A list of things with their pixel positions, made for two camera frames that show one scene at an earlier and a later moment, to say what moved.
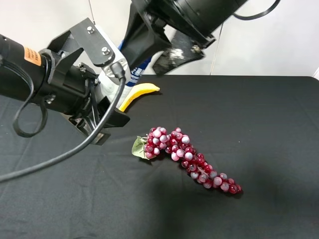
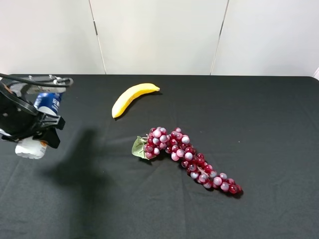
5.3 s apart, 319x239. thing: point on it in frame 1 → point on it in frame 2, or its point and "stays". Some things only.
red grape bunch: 158,140 stays
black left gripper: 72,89 → 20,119
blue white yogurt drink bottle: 135,71 → 48,103
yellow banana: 138,89 stays
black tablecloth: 262,131 stays
